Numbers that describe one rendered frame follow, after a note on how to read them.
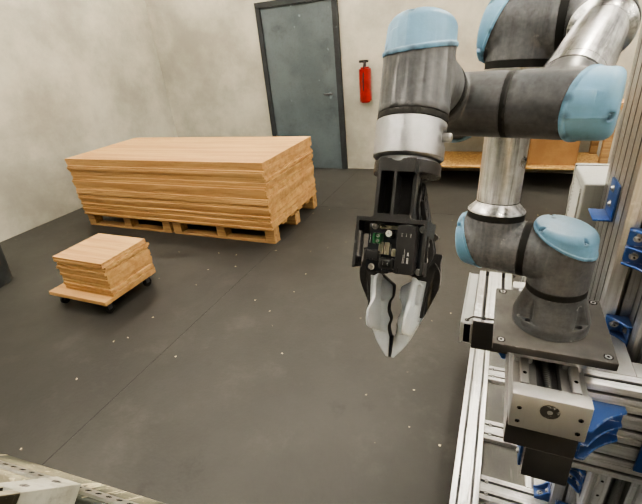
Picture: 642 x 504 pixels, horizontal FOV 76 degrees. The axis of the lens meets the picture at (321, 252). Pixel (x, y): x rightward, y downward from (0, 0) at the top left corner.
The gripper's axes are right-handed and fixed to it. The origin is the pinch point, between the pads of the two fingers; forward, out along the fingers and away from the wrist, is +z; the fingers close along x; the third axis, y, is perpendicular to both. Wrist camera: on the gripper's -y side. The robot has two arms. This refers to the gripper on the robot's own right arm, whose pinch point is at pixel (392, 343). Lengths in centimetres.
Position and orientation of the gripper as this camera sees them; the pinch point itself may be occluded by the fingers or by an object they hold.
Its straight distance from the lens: 48.6
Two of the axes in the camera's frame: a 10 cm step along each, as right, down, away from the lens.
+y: -3.8, -0.1, -9.2
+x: 9.2, 1.0, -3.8
